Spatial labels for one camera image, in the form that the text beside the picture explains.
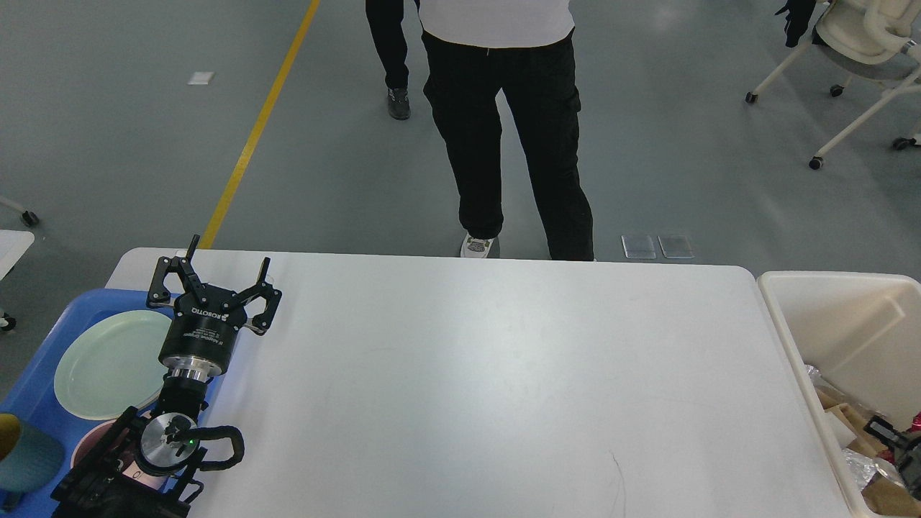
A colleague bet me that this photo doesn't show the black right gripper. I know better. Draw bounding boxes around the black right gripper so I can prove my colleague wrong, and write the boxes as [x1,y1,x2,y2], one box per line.
[863,416,920,501]

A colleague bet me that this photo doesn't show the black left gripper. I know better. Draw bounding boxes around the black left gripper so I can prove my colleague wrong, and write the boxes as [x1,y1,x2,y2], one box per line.
[146,233,283,378]

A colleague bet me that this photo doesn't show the aluminium foil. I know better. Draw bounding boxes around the aluminium foil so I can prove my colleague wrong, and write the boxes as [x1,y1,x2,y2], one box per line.
[841,448,905,491]

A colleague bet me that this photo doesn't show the mint green plate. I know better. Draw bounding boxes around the mint green plate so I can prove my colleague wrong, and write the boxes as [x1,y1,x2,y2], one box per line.
[55,309,172,421]

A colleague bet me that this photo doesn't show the pink HOME mug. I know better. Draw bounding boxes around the pink HOME mug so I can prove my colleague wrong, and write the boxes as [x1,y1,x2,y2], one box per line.
[70,419,167,491]

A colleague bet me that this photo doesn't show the teal mug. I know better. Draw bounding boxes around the teal mug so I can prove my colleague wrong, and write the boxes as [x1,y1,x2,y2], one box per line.
[1,413,65,493]

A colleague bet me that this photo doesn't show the crushed red can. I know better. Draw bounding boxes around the crushed red can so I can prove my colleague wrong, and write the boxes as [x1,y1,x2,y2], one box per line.
[877,413,920,465]

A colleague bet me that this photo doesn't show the brown paper bag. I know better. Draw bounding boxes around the brown paper bag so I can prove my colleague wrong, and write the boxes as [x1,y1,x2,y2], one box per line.
[816,387,919,517]

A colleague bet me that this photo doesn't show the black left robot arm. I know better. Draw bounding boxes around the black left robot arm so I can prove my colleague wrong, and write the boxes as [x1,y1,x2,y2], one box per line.
[51,235,282,517]

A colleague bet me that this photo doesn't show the beige plastic bin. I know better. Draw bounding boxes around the beige plastic bin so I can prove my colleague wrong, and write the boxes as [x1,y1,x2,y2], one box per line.
[758,271,920,517]

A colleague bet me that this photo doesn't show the blue plastic tray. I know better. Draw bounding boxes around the blue plastic tray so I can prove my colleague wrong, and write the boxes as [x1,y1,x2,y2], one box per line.
[0,288,242,518]

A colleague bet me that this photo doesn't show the chair caster at left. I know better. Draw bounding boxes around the chair caster at left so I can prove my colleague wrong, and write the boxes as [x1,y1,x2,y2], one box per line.
[0,196,40,227]

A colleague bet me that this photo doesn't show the white side table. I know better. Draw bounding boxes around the white side table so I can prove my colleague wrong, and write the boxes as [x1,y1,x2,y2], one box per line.
[0,230,35,280]

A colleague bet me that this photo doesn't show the clear floor plate right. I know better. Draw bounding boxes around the clear floor plate right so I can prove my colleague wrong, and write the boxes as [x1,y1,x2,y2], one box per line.
[658,234,695,260]

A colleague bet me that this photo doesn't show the clear floor plate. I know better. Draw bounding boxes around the clear floor plate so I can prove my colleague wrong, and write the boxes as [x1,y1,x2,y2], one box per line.
[621,234,658,261]
[658,234,695,260]

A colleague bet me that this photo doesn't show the clear floor plate left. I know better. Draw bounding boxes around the clear floor plate left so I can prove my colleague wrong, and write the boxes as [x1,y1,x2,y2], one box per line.
[621,234,658,261]

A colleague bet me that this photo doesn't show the person in dark sneakers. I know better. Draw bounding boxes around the person in dark sneakers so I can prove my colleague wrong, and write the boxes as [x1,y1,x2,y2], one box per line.
[364,1,411,121]

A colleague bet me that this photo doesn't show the person in white sneakers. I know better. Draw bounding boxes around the person in white sneakers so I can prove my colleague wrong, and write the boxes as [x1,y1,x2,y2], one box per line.
[416,0,596,262]

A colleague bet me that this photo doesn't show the white office chair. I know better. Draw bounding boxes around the white office chair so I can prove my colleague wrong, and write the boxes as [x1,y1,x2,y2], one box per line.
[745,1,920,171]

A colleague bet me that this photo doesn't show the black garment on chair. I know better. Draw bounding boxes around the black garment on chair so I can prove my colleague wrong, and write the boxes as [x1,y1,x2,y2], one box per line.
[773,0,819,48]

